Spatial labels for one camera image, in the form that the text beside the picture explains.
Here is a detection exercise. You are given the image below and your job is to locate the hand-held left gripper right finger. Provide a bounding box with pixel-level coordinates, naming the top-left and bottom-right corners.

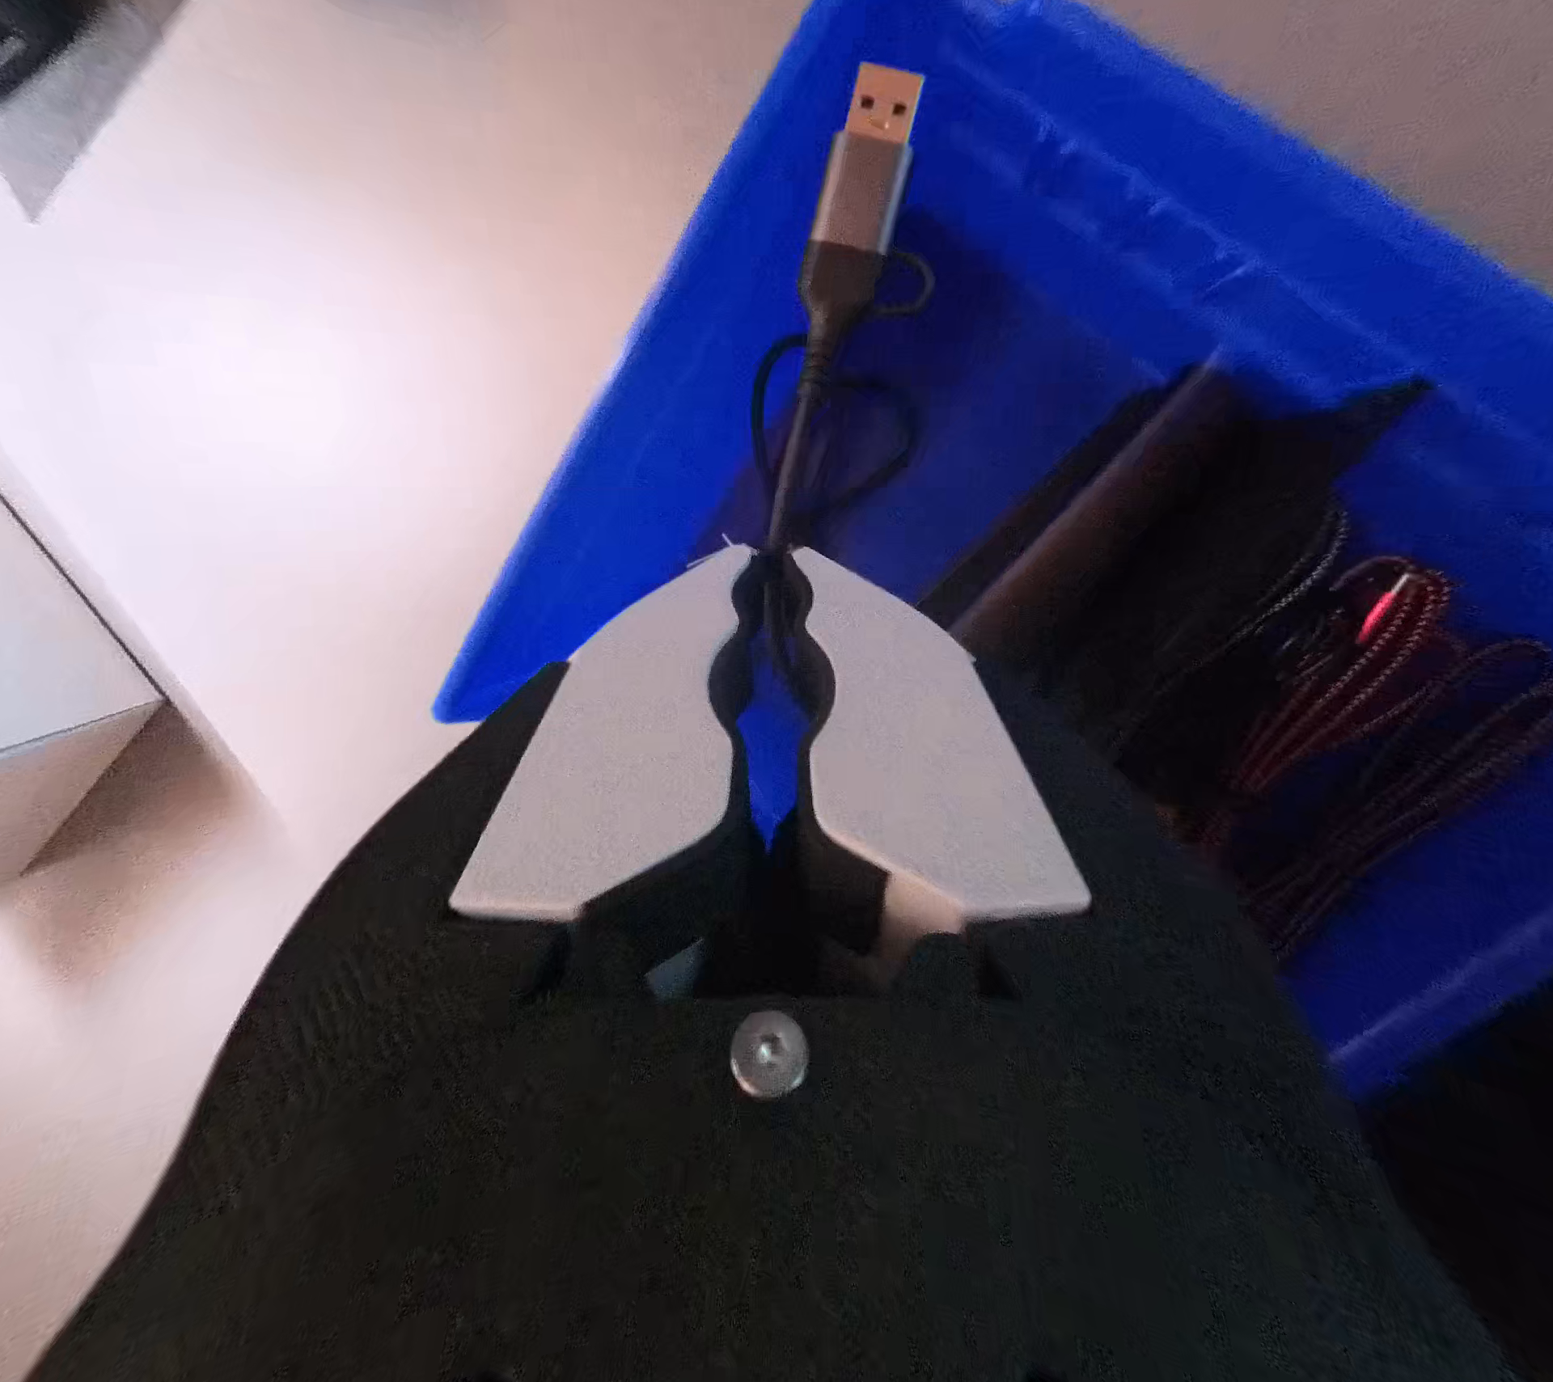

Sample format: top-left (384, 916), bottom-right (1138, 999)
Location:
top-left (787, 546), bottom-right (1094, 999)

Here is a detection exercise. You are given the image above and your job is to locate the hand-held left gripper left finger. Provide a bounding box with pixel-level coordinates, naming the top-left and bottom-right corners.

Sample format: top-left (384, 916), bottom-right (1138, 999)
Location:
top-left (447, 546), bottom-right (782, 999)

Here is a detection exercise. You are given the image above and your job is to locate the black usb cable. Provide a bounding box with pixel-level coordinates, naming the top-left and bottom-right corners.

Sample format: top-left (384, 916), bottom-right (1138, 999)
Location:
top-left (750, 60), bottom-right (937, 717)

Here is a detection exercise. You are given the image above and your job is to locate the blue plastic bin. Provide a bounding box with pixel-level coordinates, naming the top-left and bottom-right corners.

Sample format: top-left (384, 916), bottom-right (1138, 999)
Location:
top-left (432, 0), bottom-right (1553, 1099)

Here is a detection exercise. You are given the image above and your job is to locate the dark flat box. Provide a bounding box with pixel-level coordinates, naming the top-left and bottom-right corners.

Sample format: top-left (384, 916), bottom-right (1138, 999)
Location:
top-left (923, 361), bottom-right (1437, 680)

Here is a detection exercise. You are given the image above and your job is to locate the white box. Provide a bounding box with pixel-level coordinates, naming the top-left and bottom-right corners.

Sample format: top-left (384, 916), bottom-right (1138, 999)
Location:
top-left (0, 491), bottom-right (169, 883)

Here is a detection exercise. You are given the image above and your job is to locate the black braided cable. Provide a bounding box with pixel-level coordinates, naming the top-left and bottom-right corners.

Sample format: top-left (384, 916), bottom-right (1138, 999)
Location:
top-left (1110, 494), bottom-right (1355, 760)

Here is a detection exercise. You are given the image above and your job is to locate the red braided cable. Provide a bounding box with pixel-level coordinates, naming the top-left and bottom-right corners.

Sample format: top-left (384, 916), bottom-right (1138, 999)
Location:
top-left (1214, 556), bottom-right (1553, 960)

